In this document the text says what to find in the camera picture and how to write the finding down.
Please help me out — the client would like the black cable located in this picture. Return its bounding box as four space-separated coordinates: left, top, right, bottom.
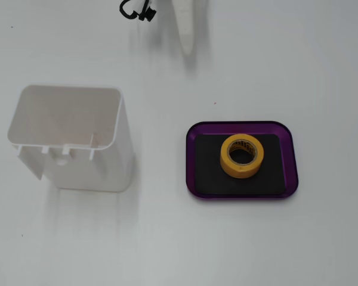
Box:
119 0 143 20

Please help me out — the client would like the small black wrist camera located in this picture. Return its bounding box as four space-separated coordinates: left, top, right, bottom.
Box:
138 0 158 23

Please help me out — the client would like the black tray mat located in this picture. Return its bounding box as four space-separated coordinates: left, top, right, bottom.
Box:
193 133 288 196

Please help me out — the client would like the yellow tape roll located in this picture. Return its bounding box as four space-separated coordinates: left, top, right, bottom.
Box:
220 133 265 179

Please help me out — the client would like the white plastic box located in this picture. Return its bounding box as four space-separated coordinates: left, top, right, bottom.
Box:
7 85 135 193

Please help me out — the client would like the purple metal tray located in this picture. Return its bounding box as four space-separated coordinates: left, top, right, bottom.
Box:
185 120 299 201

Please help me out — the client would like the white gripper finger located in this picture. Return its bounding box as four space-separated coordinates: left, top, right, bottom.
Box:
171 0 196 57
193 0 210 45

